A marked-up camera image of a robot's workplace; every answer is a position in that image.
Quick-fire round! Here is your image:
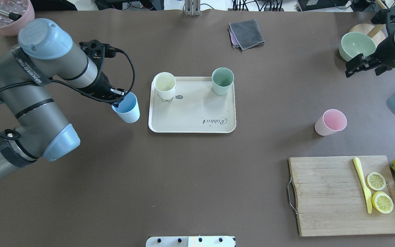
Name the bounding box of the green plastic cup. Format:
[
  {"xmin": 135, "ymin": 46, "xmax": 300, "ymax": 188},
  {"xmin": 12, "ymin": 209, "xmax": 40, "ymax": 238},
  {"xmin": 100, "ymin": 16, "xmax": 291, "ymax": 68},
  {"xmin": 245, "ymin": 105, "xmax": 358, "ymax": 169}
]
[{"xmin": 212, "ymin": 68, "xmax": 235, "ymax": 95}]

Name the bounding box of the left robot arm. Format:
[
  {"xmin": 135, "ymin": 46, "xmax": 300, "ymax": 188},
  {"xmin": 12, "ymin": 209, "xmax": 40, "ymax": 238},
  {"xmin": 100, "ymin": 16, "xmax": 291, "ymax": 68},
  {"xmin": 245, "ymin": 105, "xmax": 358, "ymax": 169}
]
[{"xmin": 0, "ymin": 18, "xmax": 130, "ymax": 179}]

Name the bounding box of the cream plastic cup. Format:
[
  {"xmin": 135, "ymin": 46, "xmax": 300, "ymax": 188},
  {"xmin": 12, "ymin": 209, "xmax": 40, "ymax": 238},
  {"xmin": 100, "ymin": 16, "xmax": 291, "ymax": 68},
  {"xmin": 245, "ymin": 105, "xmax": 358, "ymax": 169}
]
[{"xmin": 153, "ymin": 72, "xmax": 176, "ymax": 102}]

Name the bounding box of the pink bowl with ice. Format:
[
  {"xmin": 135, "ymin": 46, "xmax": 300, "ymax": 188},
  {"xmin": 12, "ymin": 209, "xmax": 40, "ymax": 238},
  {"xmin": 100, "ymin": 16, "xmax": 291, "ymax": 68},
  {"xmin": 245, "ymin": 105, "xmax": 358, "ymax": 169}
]
[{"xmin": 0, "ymin": 0, "xmax": 35, "ymax": 36}]

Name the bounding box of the wooden stand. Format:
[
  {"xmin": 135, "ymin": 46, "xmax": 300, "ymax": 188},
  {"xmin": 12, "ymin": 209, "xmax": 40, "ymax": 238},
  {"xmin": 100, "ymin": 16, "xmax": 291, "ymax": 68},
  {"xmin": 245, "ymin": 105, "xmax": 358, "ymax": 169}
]
[{"xmin": 349, "ymin": 0, "xmax": 395, "ymax": 46}]

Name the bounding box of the blue plastic cup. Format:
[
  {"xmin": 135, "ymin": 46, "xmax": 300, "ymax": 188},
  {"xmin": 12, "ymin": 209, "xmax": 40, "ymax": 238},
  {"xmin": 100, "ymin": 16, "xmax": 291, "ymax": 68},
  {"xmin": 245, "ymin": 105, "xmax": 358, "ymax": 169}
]
[{"xmin": 111, "ymin": 92, "xmax": 141, "ymax": 124}]

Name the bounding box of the pink plastic cup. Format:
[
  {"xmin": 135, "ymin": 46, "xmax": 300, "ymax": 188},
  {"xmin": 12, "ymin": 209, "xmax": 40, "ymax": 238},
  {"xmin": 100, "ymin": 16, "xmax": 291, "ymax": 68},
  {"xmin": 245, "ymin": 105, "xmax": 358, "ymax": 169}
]
[{"xmin": 314, "ymin": 109, "xmax": 347, "ymax": 136}]

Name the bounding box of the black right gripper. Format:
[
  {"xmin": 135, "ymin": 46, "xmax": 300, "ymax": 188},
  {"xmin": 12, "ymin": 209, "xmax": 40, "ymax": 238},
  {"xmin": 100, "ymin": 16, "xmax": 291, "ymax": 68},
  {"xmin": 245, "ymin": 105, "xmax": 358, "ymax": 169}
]
[{"xmin": 345, "ymin": 6, "xmax": 395, "ymax": 78}]

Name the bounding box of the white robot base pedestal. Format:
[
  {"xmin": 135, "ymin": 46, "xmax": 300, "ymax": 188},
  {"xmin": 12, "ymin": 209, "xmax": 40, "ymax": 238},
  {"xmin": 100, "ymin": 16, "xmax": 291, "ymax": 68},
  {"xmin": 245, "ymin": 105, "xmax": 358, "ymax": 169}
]
[{"xmin": 145, "ymin": 236, "xmax": 236, "ymax": 247}]

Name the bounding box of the wooden cutting board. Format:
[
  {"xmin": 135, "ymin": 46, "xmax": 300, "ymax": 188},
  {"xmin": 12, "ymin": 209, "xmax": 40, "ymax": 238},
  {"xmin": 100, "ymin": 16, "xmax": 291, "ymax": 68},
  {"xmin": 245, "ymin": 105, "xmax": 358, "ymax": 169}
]
[{"xmin": 288, "ymin": 156, "xmax": 395, "ymax": 237}]

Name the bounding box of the lemon half slice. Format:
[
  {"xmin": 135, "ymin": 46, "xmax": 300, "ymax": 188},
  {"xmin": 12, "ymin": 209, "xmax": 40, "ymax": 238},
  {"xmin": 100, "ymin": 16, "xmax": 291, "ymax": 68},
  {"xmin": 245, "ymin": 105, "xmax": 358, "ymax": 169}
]
[
  {"xmin": 371, "ymin": 191, "xmax": 394, "ymax": 214},
  {"xmin": 366, "ymin": 172, "xmax": 386, "ymax": 191}
]

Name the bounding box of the yellow plastic knife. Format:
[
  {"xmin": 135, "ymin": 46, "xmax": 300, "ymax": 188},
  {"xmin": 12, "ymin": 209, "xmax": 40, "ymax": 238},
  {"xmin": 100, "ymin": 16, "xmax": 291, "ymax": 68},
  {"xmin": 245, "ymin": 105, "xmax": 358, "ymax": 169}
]
[{"xmin": 353, "ymin": 157, "xmax": 373, "ymax": 214}]

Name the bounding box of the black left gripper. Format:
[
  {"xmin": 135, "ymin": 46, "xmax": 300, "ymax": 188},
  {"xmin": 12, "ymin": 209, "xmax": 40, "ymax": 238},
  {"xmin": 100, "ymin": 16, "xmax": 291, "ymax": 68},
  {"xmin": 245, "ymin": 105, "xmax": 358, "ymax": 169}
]
[{"xmin": 79, "ymin": 40, "xmax": 127, "ymax": 107}]

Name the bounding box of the green bowl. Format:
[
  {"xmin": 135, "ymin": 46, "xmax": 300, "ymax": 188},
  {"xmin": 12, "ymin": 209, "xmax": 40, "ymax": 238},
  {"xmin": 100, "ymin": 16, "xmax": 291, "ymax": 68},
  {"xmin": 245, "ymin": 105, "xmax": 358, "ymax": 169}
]
[{"xmin": 339, "ymin": 32, "xmax": 376, "ymax": 61}]

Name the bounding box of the grey folded cloth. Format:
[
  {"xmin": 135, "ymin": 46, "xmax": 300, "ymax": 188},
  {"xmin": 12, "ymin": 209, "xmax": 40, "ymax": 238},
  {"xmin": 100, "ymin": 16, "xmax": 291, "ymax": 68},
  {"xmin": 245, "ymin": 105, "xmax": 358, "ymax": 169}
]
[{"xmin": 228, "ymin": 19, "xmax": 265, "ymax": 50}]

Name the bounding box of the cream rectangular tray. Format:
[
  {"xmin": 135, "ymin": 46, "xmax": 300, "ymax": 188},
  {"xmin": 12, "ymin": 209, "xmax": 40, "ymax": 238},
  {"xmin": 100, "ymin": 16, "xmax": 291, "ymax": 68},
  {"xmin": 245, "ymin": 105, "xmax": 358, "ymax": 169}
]
[{"xmin": 148, "ymin": 77, "xmax": 236, "ymax": 133}]

